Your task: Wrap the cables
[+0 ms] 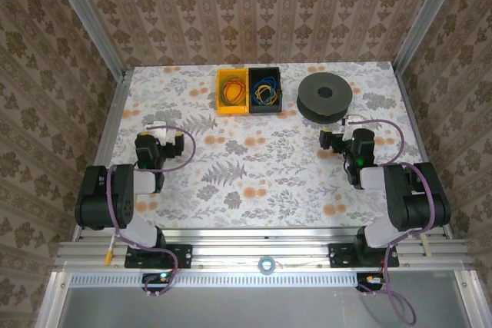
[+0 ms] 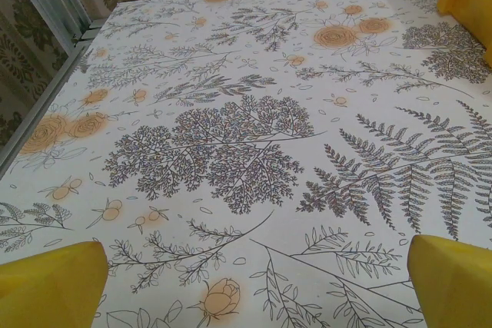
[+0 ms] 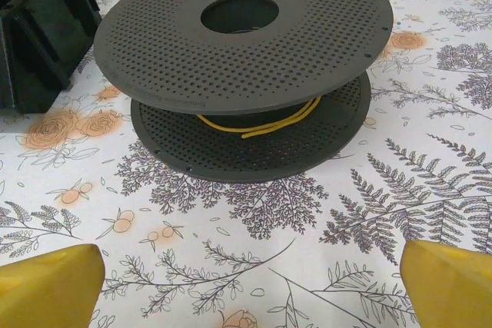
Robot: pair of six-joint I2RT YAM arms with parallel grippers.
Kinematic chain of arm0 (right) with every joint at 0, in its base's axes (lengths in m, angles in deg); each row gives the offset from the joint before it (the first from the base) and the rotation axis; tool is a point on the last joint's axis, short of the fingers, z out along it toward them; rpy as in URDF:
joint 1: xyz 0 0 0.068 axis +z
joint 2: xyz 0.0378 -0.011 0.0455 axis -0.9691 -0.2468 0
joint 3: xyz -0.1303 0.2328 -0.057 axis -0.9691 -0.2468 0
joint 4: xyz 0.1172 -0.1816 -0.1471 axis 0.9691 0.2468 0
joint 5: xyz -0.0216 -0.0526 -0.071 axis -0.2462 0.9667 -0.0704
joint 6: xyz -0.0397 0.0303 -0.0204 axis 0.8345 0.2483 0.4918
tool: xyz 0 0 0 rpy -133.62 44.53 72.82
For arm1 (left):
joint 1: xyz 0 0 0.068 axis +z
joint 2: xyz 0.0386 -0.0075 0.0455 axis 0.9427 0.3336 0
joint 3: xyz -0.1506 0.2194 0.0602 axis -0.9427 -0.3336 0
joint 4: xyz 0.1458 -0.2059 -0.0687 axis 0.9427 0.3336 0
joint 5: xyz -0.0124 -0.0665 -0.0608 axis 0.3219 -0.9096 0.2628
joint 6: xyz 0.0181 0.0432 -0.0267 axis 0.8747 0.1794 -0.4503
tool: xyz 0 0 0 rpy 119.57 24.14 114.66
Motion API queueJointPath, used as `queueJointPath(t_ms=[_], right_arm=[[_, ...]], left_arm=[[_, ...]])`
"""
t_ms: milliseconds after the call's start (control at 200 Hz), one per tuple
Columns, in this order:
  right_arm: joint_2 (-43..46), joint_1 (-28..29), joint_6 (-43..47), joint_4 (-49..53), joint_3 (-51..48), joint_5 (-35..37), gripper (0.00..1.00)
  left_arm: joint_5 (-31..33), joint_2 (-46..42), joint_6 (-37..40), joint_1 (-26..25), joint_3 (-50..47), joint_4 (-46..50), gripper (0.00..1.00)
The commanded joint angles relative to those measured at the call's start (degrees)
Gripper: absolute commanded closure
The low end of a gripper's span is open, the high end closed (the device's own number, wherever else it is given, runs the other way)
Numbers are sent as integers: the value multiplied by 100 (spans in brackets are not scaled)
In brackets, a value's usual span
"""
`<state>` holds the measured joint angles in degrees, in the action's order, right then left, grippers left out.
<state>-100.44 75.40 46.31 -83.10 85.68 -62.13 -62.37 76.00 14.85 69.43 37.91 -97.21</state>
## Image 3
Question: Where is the floral tablecloth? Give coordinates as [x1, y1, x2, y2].
[0, 0, 492, 328]

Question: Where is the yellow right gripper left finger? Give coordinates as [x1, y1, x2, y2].
[0, 243, 105, 328]

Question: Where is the grey perforated cable spool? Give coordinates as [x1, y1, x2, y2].
[94, 0, 395, 184]

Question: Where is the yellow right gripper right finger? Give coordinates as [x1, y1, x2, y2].
[399, 239, 492, 328]

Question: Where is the black storage bin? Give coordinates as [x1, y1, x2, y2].
[0, 0, 103, 114]

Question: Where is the yellow cable on spool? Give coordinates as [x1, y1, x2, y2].
[196, 97, 322, 140]

